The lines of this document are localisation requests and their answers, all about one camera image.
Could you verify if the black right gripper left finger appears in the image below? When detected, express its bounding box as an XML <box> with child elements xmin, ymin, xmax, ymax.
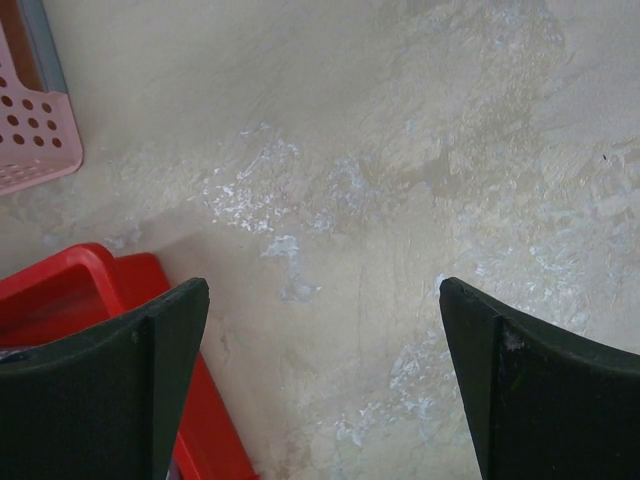
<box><xmin>1</xmin><ymin>278</ymin><xmax>209</xmax><ymax>479</ymax></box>

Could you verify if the red plastic tray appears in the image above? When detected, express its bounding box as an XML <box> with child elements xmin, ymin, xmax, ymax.
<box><xmin>1</xmin><ymin>243</ymin><xmax>255</xmax><ymax>479</ymax></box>

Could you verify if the pink perforated basket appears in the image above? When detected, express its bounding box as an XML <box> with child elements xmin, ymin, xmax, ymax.
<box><xmin>1</xmin><ymin>1</ymin><xmax>83</xmax><ymax>195</ymax></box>

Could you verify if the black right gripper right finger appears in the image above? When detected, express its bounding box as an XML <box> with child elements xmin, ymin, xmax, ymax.
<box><xmin>439</xmin><ymin>277</ymin><xmax>639</xmax><ymax>479</ymax></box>

